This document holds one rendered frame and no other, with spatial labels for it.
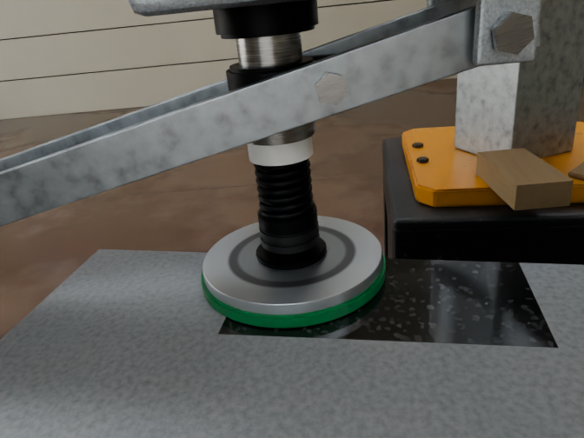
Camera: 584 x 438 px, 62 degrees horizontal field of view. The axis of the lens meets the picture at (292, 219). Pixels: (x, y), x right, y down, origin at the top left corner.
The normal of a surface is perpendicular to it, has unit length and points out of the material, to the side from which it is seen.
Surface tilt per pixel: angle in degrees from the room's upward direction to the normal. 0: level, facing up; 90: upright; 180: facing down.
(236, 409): 0
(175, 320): 0
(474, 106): 90
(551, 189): 90
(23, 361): 0
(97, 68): 90
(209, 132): 90
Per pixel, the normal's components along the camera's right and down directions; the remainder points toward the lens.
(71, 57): -0.03, 0.43
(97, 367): -0.10, -0.90
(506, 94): -0.92, 0.24
